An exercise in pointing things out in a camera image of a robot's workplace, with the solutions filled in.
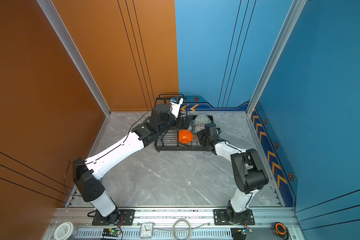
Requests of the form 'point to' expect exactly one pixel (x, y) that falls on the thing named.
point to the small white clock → (146, 230)
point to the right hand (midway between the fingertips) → (195, 132)
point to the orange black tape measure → (281, 230)
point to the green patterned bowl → (201, 118)
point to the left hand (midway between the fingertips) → (186, 111)
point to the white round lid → (63, 231)
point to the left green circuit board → (111, 232)
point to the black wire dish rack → (173, 139)
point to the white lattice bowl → (199, 127)
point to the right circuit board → (246, 230)
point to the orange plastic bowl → (185, 136)
